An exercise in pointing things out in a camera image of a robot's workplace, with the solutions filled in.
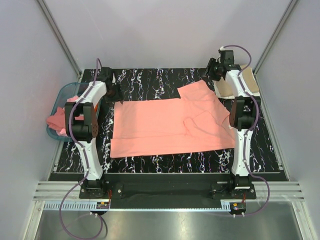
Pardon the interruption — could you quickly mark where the salmon pink t shirt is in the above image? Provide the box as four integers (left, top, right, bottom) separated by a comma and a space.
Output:
110, 80, 235, 158

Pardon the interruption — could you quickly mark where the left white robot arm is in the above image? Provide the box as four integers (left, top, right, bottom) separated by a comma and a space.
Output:
64, 67, 123, 199

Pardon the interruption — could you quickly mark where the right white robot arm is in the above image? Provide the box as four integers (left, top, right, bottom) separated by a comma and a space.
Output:
205, 45, 261, 200

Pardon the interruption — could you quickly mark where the folded beige t shirt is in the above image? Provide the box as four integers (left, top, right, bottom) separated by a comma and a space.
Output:
216, 63, 258, 95

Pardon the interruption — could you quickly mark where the teal plastic laundry basket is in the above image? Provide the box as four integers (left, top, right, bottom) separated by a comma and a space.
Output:
46, 82, 103, 143

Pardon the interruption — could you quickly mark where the dusty rose t shirt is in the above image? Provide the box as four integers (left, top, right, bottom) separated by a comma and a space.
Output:
45, 106, 85, 133

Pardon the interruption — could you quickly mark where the light pink t shirt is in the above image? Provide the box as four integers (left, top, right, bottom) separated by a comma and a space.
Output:
56, 96, 79, 137

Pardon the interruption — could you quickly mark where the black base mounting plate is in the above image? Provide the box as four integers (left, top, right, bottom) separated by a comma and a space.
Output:
79, 173, 257, 212

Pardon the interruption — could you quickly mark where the right aluminium corner post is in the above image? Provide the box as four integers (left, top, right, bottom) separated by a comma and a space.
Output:
253, 0, 300, 75

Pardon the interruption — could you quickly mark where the aluminium corner post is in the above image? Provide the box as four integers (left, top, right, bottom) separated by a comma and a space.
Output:
35, 0, 82, 78
253, 0, 300, 75

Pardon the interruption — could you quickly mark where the left aluminium corner post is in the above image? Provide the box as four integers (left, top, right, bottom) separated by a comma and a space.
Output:
35, 0, 82, 78

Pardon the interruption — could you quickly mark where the aluminium frame rail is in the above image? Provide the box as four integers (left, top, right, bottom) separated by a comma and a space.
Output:
33, 181, 78, 201

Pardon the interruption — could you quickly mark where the slotted cable duct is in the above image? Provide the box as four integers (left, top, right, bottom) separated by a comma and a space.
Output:
44, 201, 97, 211

